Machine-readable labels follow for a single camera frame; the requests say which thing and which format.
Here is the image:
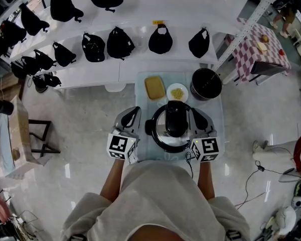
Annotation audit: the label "small table with blue cloth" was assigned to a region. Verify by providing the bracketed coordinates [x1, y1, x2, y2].
[135, 70, 227, 163]

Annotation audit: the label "yellow rectangular tray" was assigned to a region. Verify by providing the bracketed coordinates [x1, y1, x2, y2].
[143, 75, 167, 101]

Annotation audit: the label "white round plate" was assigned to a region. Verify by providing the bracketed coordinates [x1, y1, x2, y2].
[166, 82, 190, 103]

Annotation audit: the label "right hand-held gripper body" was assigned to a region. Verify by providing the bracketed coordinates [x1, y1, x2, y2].
[190, 131, 220, 163]

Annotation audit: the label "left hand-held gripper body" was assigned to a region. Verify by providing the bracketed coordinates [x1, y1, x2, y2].
[106, 127, 141, 161]

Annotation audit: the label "white rounded object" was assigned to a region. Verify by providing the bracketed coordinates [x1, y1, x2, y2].
[275, 205, 297, 236]

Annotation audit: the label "person's right forearm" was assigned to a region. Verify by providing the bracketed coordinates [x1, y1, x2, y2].
[196, 161, 215, 201]

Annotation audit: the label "black pressure cooker body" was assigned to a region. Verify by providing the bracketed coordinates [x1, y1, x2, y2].
[144, 117, 194, 154]

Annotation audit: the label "grey chair base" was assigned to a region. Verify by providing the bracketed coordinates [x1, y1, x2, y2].
[278, 168, 301, 183]

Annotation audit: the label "steel black pressure cooker lid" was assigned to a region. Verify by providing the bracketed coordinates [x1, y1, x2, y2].
[151, 100, 193, 153]

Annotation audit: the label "wooden table with cloth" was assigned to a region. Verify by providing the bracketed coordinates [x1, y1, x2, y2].
[0, 95, 61, 178]

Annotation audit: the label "black cylindrical container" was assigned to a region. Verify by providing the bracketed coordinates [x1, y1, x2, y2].
[0, 99, 15, 115]

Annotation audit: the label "pale bread slice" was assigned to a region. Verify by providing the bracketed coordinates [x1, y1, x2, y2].
[255, 41, 269, 53]

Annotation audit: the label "yellow corn kernels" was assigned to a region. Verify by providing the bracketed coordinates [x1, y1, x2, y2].
[171, 88, 185, 99]

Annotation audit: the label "black power adapter cable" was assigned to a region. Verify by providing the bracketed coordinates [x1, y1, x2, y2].
[235, 160, 301, 208]

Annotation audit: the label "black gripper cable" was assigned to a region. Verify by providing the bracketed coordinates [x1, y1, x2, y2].
[185, 152, 195, 179]

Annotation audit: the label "person's left forearm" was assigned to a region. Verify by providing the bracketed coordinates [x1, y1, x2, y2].
[100, 158, 126, 203]

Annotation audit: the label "checkered cloth table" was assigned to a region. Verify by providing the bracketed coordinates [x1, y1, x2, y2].
[231, 17, 292, 85]

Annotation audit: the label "person's beige shirt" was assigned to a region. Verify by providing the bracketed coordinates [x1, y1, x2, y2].
[61, 159, 252, 241]

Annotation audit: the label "white shelf unit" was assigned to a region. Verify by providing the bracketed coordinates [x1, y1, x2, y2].
[0, 0, 284, 90]

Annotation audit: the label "black inner pot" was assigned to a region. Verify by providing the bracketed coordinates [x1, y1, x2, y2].
[190, 68, 223, 101]

